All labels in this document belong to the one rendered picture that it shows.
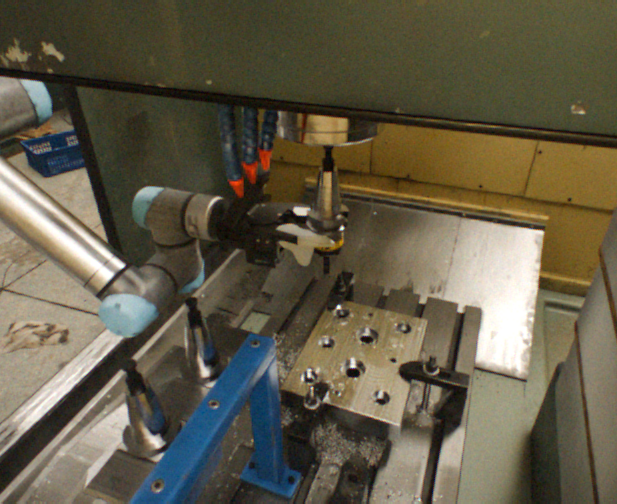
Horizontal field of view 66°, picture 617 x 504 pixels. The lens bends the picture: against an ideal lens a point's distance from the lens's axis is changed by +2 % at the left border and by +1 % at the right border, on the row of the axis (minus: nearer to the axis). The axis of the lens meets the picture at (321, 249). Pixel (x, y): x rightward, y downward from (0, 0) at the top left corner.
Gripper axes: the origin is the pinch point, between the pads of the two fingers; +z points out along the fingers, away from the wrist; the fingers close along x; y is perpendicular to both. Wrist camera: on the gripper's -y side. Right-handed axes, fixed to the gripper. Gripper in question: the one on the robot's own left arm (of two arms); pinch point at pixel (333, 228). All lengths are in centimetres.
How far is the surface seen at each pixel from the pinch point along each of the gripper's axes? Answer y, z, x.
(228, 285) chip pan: 66, -58, -57
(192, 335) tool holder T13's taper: 4.4, -10.7, 23.5
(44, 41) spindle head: -30.8, -10.2, 32.5
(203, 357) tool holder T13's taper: 7.9, -9.7, 23.5
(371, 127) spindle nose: -17.5, 5.9, 3.6
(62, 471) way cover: 58, -53, 22
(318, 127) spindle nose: -18.3, 0.6, 7.9
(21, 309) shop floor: 131, -203, -74
